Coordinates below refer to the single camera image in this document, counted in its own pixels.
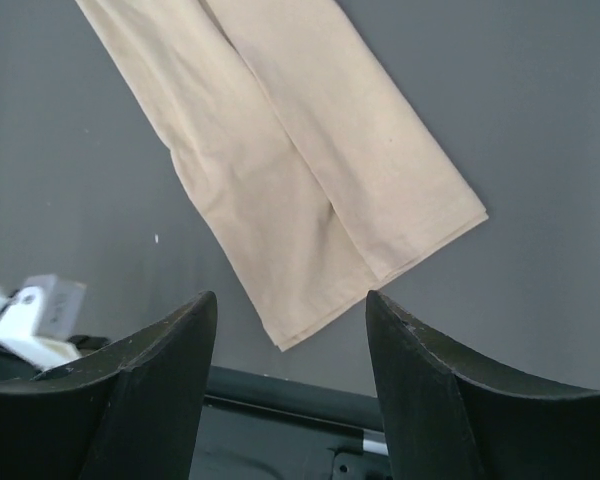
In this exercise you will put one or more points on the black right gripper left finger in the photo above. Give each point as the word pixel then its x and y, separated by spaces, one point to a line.
pixel 130 410

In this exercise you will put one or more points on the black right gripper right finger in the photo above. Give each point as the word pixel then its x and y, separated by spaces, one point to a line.
pixel 450 412

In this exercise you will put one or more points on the beige t shirt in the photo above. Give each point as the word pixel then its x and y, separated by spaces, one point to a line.
pixel 316 176

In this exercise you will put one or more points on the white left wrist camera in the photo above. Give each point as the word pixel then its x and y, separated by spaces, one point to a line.
pixel 37 320

